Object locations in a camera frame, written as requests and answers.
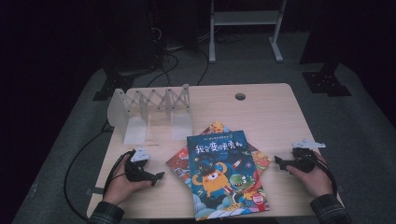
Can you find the dark equipment tower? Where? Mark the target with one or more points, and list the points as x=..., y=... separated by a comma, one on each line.
x=130, y=37

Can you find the blue monster picture book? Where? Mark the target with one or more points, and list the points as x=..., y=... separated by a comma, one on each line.
x=224, y=174

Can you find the colourful animal faces picture book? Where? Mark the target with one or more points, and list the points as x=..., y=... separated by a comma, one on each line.
x=179, y=165

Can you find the white expandable metal book rack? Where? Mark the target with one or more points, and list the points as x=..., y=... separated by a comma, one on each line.
x=135, y=129

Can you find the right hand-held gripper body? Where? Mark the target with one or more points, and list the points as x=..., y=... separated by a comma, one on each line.
x=303, y=163

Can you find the white metal stand frame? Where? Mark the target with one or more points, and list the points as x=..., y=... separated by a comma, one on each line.
x=246, y=17

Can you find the black stand base plate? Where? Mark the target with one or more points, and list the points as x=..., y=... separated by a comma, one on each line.
x=115, y=85
x=323, y=83

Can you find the person's left hand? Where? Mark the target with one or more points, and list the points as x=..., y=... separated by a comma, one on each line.
x=120, y=188

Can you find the person's right hand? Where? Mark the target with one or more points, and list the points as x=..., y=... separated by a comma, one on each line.
x=317, y=182

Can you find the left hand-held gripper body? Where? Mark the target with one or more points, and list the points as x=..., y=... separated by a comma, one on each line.
x=137, y=172

